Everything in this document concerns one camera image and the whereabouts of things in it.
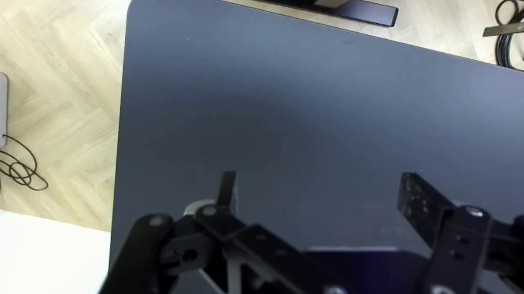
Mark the grey device casing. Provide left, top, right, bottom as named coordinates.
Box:
left=0, top=71, right=10, bottom=150

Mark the white furniture surface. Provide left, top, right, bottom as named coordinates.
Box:
left=0, top=209, right=113, bottom=294

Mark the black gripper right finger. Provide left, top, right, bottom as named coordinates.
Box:
left=397, top=171, right=524, bottom=294

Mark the black coiled cable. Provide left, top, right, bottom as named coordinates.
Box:
left=493, top=0, right=524, bottom=71

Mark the flat metal bar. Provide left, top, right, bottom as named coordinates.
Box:
left=482, top=21, right=524, bottom=39

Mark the black stand foot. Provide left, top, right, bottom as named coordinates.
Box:
left=256, top=0, right=400, bottom=29

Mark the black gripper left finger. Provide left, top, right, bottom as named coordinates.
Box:
left=99, top=169, right=351, bottom=294

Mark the thin black floor cable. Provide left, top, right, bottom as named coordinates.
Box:
left=0, top=132, right=51, bottom=192

